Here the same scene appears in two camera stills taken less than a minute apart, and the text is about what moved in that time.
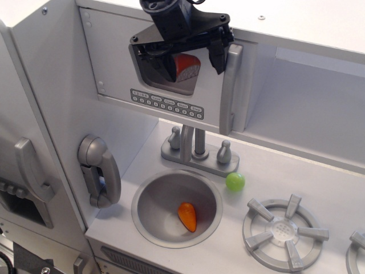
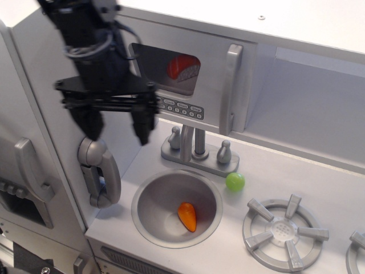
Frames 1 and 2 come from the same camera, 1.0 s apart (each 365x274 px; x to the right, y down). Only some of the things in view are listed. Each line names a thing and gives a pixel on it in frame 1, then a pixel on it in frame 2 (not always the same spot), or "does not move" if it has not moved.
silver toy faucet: x=188 y=148 does not move
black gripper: x=179 y=29 -> x=105 y=83
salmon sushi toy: x=187 y=66 does not move
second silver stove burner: x=355 y=257 does not move
